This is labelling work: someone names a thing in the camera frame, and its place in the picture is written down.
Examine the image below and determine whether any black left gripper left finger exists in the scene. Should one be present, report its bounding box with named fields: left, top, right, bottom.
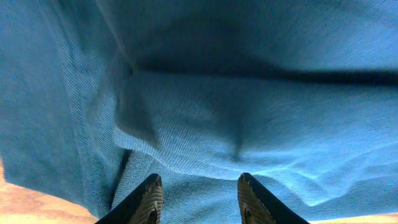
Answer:
left=95, top=174, right=164, bottom=224

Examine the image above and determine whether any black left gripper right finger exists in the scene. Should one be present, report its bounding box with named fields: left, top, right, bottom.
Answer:
left=238, top=173, right=309, bottom=224

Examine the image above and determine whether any teal blue t-shirt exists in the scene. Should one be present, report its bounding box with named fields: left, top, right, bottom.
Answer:
left=1, top=0, right=397, bottom=223

